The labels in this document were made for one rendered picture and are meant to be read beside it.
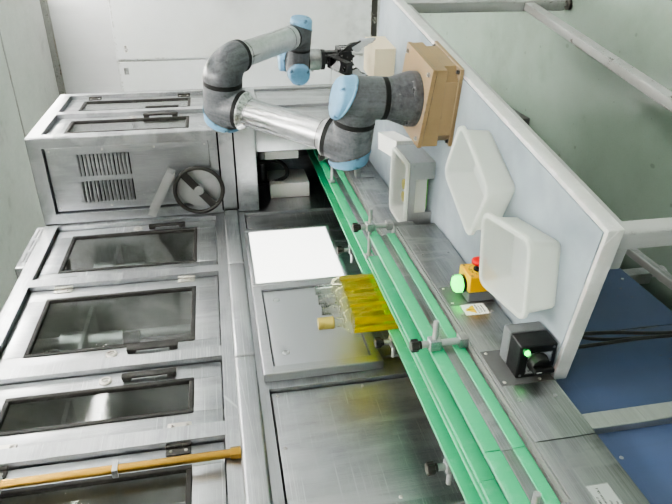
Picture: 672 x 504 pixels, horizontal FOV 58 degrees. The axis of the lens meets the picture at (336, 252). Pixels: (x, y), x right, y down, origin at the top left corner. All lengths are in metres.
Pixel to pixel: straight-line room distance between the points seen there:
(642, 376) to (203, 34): 4.45
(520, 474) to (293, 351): 0.85
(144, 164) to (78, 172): 0.26
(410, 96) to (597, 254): 0.74
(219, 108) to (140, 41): 3.48
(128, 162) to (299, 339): 1.19
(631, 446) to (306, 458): 0.71
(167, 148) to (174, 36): 2.74
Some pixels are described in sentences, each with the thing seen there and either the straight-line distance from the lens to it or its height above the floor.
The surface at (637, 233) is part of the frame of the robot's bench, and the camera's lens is 1.23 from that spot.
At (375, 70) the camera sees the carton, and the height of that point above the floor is 0.82.
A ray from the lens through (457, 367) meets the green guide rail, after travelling 1.35.
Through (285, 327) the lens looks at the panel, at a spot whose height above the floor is 1.23.
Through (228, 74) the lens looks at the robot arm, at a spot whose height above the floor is 1.34.
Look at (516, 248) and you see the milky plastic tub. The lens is 1.42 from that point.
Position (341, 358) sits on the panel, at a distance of 1.76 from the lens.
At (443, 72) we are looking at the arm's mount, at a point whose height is 0.81.
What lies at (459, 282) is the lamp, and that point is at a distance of 1.50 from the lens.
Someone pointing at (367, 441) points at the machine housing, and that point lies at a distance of 1.58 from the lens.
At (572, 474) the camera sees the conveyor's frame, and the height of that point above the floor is 0.85.
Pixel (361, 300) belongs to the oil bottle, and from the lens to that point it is 1.72.
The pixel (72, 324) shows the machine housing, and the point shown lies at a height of 1.90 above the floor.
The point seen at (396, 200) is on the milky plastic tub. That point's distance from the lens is 2.07.
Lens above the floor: 1.38
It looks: 10 degrees down
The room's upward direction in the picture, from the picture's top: 95 degrees counter-clockwise
